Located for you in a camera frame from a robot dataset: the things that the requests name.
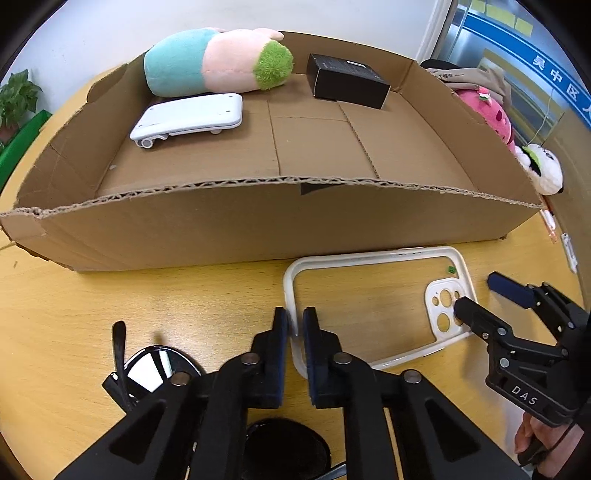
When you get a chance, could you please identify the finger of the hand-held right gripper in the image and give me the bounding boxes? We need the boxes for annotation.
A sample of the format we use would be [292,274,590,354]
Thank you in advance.
[488,271,591,346]
[454,296,519,354]

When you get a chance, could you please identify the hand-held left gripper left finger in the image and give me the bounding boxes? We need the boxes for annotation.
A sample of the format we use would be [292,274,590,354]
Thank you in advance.
[55,307,289,480]

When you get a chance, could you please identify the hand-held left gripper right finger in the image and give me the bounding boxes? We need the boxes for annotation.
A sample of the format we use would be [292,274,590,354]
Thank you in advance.
[302,308,529,480]

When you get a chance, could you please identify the white phone case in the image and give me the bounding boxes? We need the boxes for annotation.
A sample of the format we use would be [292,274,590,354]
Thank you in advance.
[283,246,478,380]

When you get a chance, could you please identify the brown cardboard box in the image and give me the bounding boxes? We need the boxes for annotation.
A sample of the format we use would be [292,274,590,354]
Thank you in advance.
[0,30,543,273]

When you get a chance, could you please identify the black cardboard product box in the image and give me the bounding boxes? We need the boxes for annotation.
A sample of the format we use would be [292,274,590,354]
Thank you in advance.
[307,52,391,110]

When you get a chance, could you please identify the white plastic handheld device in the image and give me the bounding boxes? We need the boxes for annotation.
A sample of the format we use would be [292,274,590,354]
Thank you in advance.
[129,92,244,151]

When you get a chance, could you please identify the pink pig plush toy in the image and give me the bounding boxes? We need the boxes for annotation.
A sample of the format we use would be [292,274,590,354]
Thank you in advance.
[143,27,294,97]

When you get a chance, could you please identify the person's right forearm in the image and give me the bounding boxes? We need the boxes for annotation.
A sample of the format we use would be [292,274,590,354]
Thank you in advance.
[531,406,591,480]

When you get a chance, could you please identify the person's right hand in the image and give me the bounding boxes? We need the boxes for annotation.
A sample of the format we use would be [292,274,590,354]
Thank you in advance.
[514,411,573,462]

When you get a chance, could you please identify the small white plastic clip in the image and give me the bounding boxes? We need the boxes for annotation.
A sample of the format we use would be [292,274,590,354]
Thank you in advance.
[560,232,580,273]

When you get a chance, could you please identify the clear orange-tipped pen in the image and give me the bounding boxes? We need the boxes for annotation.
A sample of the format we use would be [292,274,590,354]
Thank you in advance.
[541,207,558,244]

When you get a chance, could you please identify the brown cardboard sheet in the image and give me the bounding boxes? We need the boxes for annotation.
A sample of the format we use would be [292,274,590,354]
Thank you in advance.
[547,106,591,278]

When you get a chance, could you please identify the white and black plush toy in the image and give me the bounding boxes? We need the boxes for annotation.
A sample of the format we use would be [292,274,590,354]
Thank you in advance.
[515,143,565,197]

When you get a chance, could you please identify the black sunglasses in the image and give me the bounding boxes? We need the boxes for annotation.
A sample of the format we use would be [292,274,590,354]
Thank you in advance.
[102,322,347,480]

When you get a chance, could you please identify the beige printed cloth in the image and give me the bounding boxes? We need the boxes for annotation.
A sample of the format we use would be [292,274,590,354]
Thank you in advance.
[425,66,511,100]

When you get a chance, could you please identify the large potted green plant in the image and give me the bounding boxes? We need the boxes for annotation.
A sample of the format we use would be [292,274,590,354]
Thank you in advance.
[0,69,43,141]

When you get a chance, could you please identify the blue wall sign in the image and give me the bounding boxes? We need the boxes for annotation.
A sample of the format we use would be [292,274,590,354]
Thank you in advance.
[464,0,591,134]

